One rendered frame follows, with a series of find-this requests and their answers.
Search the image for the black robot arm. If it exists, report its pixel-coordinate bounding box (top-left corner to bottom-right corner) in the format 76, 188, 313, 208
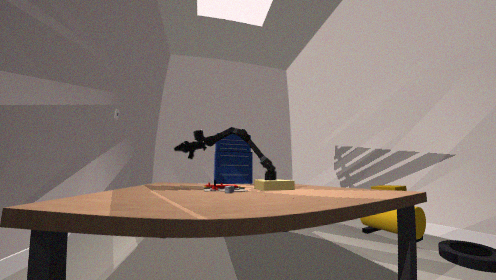
193, 127, 277, 180

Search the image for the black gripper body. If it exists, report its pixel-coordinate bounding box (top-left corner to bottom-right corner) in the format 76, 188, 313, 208
184, 141, 197, 153

